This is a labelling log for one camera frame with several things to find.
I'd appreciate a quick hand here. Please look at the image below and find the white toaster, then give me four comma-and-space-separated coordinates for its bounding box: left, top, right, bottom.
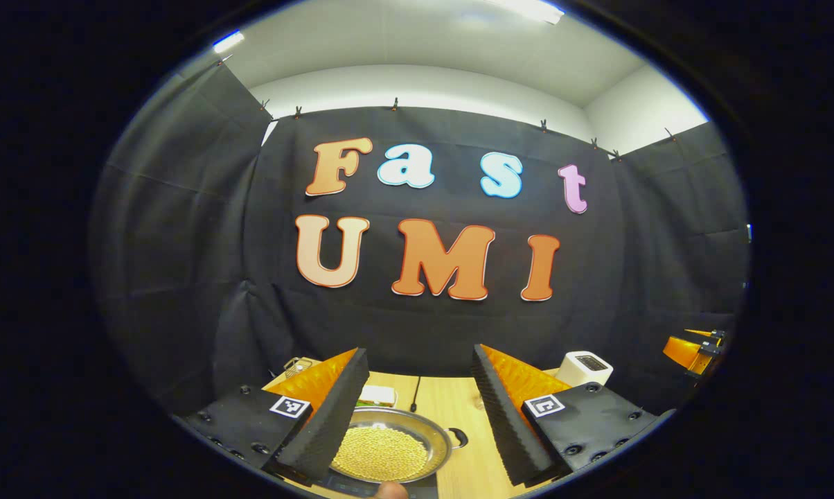
554, 351, 614, 387

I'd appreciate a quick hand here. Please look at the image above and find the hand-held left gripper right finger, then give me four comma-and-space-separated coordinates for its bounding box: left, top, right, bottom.
471, 343, 668, 487

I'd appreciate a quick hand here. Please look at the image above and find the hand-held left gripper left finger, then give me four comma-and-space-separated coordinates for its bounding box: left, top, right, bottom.
181, 347, 371, 486

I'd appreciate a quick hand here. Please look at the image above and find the small white plate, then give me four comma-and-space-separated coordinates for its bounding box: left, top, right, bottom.
357, 386, 398, 409

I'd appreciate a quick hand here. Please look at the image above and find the steel pot with black handle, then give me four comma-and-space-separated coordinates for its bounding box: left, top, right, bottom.
330, 407, 470, 484

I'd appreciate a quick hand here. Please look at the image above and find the heap of yellow soybeans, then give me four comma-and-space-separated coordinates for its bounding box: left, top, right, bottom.
331, 425, 429, 484

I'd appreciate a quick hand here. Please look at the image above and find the row of black cloth clips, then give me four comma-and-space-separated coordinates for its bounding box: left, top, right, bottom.
218, 55, 675, 161

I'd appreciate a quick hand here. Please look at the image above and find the black induction cooktop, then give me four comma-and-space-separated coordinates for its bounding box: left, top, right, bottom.
320, 471, 440, 499

